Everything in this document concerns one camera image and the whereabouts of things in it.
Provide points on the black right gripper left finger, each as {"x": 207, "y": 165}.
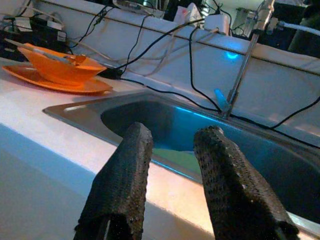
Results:
{"x": 120, "y": 187}

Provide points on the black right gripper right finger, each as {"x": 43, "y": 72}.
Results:
{"x": 235, "y": 190}

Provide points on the green plastic plate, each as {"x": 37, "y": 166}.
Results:
{"x": 180, "y": 160}

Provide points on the orange plastic bowl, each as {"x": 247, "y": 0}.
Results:
{"x": 57, "y": 72}

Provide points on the silver metal spoon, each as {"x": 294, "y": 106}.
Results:
{"x": 50, "y": 55}

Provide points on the stainless steel sink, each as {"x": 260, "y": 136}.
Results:
{"x": 82, "y": 112}

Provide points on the orange plastic plate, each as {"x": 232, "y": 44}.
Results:
{"x": 82, "y": 88}

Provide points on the slim black power adapter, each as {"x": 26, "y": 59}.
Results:
{"x": 112, "y": 73}

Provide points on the metal sink faucet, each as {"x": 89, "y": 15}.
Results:
{"x": 240, "y": 75}

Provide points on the white charger box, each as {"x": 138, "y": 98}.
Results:
{"x": 217, "y": 23}

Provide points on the black power strip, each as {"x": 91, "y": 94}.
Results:
{"x": 45, "y": 37}

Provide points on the white plastic bag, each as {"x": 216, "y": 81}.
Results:
{"x": 186, "y": 13}

